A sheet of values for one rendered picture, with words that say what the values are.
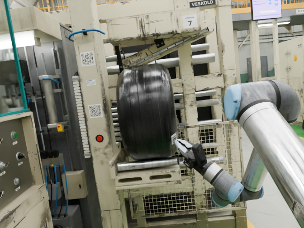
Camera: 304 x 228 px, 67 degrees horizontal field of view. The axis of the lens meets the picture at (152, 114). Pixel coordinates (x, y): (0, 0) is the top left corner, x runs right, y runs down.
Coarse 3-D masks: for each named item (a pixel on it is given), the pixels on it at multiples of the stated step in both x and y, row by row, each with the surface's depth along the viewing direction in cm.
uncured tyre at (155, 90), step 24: (144, 72) 117; (168, 72) 122; (120, 96) 112; (144, 96) 110; (168, 96) 111; (120, 120) 112; (144, 120) 109; (168, 120) 109; (144, 144) 114; (168, 144) 115
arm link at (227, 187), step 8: (216, 176) 101; (224, 176) 100; (232, 176) 102; (216, 184) 101; (224, 184) 99; (232, 184) 98; (240, 184) 99; (224, 192) 99; (232, 192) 97; (240, 192) 99; (232, 200) 98
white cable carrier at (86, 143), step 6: (78, 84) 128; (78, 90) 129; (78, 96) 129; (78, 102) 130; (78, 108) 130; (78, 114) 131; (84, 114) 135; (84, 120) 131; (84, 126) 131; (84, 132) 132; (84, 138) 132; (84, 144) 133; (90, 150) 135
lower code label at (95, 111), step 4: (92, 104) 128; (96, 104) 128; (100, 104) 128; (88, 108) 129; (92, 108) 129; (96, 108) 129; (100, 108) 129; (92, 112) 129; (96, 112) 129; (100, 112) 129; (92, 116) 129; (96, 116) 129; (100, 116) 129
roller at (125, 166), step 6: (120, 162) 127; (126, 162) 126; (132, 162) 125; (138, 162) 125; (144, 162) 124; (150, 162) 124; (156, 162) 124; (162, 162) 123; (168, 162) 123; (174, 162) 123; (120, 168) 125; (126, 168) 125; (132, 168) 125; (138, 168) 125
